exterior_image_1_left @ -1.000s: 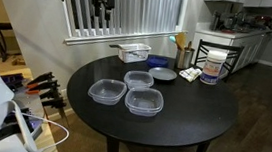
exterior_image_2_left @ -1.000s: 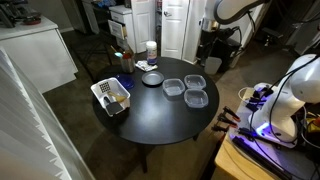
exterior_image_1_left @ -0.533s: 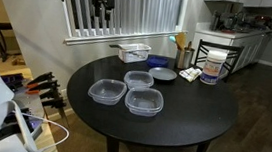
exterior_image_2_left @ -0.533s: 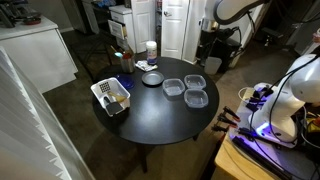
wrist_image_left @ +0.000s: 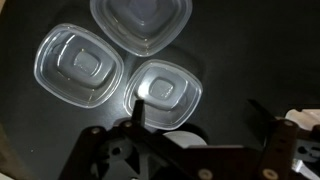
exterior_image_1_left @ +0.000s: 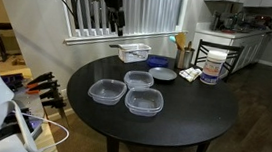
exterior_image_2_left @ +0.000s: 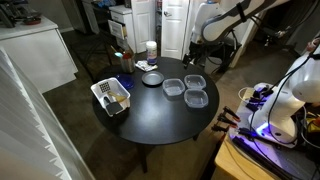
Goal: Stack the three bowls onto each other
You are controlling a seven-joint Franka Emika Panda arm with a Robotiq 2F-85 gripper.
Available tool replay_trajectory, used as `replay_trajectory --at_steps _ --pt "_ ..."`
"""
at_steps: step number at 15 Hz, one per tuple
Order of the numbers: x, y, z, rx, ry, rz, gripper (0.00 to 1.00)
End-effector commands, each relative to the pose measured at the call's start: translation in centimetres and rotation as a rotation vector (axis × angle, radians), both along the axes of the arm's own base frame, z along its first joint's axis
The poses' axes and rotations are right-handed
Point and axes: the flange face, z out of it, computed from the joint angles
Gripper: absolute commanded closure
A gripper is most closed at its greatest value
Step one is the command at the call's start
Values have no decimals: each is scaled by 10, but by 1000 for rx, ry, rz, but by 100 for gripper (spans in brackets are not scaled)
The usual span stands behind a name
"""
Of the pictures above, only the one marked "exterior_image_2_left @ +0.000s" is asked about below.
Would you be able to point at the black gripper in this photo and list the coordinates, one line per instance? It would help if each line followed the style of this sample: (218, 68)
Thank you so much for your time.
(197, 51)

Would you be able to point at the clear plastic bowl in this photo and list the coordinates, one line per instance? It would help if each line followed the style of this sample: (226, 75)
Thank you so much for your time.
(196, 98)
(173, 87)
(195, 82)

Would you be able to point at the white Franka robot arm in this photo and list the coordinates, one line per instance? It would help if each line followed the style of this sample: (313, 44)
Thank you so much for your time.
(283, 100)

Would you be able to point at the white small bin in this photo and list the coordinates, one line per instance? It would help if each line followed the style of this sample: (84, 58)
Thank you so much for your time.
(212, 66)

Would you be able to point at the white panel door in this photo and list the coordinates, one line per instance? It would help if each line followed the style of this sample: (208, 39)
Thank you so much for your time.
(144, 23)
(174, 30)

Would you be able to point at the white wipes canister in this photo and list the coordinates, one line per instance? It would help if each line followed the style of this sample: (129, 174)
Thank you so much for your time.
(151, 51)

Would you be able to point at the dark grey round plate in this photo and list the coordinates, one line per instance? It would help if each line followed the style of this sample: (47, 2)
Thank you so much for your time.
(152, 78)

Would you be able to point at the metal utensil holder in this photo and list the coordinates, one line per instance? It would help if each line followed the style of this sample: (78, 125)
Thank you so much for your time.
(127, 65)

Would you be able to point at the red utensil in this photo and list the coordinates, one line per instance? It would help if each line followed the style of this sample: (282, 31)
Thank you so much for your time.
(126, 55)

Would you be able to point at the round black table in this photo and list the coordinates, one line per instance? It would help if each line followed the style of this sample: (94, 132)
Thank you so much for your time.
(156, 116)

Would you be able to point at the blue glass bowl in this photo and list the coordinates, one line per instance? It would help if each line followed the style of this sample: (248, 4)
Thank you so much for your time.
(127, 81)

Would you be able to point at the black orange-tipped clamp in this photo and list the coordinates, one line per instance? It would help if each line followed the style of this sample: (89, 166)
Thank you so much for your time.
(231, 113)
(220, 128)
(226, 120)

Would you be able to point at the teal utensil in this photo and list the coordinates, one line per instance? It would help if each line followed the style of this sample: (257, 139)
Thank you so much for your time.
(118, 54)

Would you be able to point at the white drawer cabinet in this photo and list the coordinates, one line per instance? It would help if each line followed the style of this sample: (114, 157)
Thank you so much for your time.
(121, 28)

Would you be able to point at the wooden spatula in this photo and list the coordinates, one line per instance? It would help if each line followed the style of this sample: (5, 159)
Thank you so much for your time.
(114, 49)

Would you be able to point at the wooden spoon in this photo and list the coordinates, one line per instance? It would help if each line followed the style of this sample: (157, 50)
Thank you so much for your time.
(117, 96)

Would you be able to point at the black flat spatula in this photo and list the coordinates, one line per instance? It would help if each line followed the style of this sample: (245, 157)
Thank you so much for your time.
(114, 107)

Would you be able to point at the dark wooden chair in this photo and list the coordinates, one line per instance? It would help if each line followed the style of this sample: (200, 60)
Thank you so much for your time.
(96, 50)

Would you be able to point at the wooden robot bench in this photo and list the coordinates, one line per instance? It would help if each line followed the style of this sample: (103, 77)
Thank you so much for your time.
(233, 163)

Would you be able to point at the black metal bar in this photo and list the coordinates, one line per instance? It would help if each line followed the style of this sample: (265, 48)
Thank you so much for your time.
(260, 158)

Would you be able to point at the white kitchen counter cabinet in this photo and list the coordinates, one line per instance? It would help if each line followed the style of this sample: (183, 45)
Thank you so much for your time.
(36, 56)

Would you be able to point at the red pan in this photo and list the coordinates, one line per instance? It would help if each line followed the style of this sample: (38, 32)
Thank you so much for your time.
(32, 20)

